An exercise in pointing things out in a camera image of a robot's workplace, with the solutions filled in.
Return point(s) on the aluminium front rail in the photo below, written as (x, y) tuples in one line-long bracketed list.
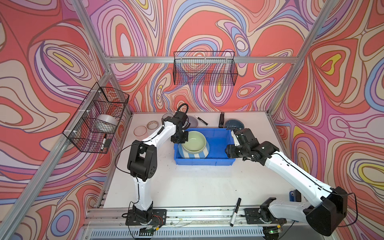
[(177, 217)]

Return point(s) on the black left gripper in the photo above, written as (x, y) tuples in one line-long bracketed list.
[(185, 139)]

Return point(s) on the black flashlight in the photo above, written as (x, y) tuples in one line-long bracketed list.
[(221, 120)]

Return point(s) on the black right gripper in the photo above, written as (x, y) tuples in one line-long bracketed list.
[(230, 152)]

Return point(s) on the clear tape roll in basket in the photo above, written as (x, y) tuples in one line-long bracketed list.
[(106, 124)]

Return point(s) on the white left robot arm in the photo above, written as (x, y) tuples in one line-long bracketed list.
[(142, 164)]

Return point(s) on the pink translucent plastic cup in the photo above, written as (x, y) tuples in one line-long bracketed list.
[(141, 131)]

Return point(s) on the grey ceramic bowl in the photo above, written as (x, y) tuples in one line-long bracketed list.
[(193, 122)]

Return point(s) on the roll of double-sided tape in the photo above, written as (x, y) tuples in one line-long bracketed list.
[(152, 125)]

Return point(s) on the black marker near bowls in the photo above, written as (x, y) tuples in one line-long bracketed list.
[(201, 120)]

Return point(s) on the black wire basket on left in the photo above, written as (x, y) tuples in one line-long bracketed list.
[(100, 100)]

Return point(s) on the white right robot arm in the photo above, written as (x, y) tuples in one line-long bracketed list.
[(325, 208)]

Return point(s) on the black marker on front rail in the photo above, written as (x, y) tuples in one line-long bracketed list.
[(235, 213)]

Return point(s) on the black wire basket on back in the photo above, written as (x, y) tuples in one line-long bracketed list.
[(205, 68)]

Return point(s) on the dark teal bowl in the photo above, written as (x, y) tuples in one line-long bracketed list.
[(234, 124)]

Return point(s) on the black wire basket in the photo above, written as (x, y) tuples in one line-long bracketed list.
[(100, 100), (205, 68)]

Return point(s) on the light green bowl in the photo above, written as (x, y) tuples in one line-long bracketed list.
[(196, 143)]

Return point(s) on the blue plastic bin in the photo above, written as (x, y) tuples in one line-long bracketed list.
[(218, 140)]

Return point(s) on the marker in left basket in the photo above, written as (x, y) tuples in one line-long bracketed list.
[(103, 142)]

